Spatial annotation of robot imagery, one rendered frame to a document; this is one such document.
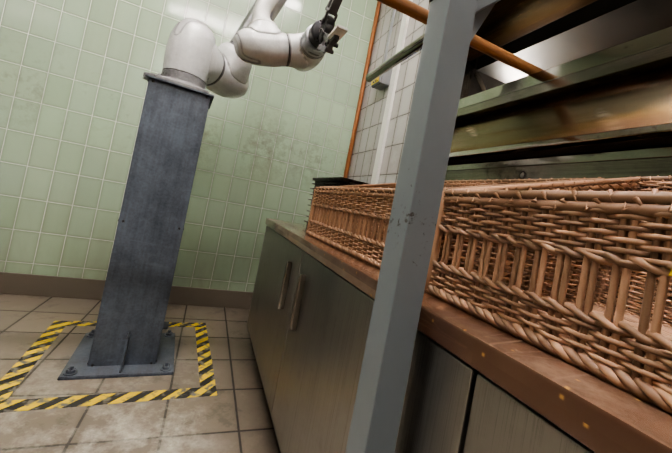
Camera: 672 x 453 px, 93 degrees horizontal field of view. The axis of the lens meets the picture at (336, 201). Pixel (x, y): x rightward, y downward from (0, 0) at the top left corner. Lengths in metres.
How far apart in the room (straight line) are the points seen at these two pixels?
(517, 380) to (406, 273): 0.13
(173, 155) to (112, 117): 0.77
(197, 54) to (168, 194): 0.52
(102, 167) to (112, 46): 0.61
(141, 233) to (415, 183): 1.07
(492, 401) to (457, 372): 0.04
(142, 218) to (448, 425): 1.11
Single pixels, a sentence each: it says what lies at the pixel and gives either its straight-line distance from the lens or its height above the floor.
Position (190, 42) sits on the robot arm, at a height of 1.16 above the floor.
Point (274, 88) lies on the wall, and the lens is 2.03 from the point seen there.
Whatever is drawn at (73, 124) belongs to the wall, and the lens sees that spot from 2.03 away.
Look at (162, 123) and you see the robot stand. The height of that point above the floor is 0.85.
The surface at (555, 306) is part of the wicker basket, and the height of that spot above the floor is 0.62.
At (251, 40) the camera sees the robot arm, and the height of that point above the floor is 1.13.
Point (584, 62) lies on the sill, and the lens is 1.08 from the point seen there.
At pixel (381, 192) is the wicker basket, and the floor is 0.72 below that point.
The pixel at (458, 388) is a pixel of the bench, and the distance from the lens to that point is 0.39.
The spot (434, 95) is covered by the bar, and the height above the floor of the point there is 0.82.
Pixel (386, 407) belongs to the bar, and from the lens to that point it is 0.42.
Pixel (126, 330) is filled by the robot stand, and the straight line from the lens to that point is 1.38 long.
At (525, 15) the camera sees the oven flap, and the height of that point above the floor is 1.37.
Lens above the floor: 0.67
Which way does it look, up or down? 2 degrees up
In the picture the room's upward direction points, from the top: 11 degrees clockwise
